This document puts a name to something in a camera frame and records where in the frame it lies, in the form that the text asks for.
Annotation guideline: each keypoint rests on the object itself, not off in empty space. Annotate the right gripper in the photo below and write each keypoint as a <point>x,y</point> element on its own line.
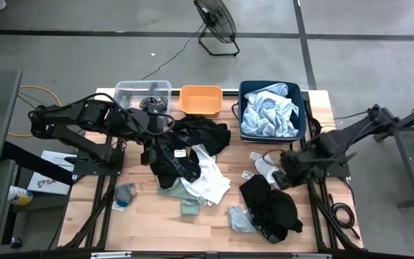
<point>297,165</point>

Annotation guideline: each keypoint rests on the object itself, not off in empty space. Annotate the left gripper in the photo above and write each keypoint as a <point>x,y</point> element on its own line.
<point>147,124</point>

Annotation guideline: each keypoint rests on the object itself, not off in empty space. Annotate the small white cloth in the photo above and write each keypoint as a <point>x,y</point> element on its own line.
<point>264,167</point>

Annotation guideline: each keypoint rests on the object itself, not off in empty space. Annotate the black briefs grey waistband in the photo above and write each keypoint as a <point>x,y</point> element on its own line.
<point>271,208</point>
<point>153,106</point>
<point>171,169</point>

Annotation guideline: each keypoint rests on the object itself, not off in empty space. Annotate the grey blue sock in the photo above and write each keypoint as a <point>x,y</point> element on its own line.
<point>124,194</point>

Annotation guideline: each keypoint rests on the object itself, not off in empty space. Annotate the sage green cloth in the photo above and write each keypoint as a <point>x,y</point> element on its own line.
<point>189,206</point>

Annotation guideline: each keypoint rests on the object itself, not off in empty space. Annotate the white t-shirt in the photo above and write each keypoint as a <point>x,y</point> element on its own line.
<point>210,180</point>

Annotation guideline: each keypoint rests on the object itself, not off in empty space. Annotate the light blue shirt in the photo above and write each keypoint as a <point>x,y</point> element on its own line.
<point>268,115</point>

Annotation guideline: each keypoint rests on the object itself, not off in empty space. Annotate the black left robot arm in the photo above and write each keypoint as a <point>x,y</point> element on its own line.
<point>92,115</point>

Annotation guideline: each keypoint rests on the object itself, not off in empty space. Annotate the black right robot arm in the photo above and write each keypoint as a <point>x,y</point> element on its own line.
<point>340,144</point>

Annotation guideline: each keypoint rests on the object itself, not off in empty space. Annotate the white paper tag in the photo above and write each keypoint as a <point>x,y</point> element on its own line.
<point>254,155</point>
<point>247,175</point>
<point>118,206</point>

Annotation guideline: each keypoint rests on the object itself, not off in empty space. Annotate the light grey sock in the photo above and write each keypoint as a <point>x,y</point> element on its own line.
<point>241,219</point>

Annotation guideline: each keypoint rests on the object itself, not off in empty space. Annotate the clear plastic bin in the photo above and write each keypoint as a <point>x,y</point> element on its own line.
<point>128,90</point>

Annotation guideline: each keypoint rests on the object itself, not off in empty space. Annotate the orange plastic tub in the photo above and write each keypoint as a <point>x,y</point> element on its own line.
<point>200,100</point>

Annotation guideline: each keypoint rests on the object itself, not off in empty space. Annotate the white paper sheet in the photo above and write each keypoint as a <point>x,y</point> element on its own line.
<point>54,158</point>

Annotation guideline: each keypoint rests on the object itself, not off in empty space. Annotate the white printed cardboard box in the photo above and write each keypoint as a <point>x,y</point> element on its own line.
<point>49,183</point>

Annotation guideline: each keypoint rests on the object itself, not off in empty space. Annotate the black diagonal strut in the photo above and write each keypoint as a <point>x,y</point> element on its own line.
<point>31,163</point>

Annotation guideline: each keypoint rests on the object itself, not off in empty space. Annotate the white yellow spray can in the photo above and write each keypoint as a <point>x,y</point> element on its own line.
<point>20,196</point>

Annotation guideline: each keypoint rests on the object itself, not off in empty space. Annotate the black floor fan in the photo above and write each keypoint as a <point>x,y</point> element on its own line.
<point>216,18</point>

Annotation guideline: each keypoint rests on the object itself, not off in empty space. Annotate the black caster wheel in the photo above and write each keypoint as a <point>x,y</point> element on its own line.
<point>16,242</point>

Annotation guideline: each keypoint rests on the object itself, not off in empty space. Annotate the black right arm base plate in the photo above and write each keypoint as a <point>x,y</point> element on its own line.
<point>340,172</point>

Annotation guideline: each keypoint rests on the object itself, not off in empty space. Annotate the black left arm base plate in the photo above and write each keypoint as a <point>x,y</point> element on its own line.
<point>85,167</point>

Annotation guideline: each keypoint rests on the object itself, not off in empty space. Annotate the silver metal bracket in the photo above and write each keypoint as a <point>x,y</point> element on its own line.
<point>311,256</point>
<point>110,255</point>

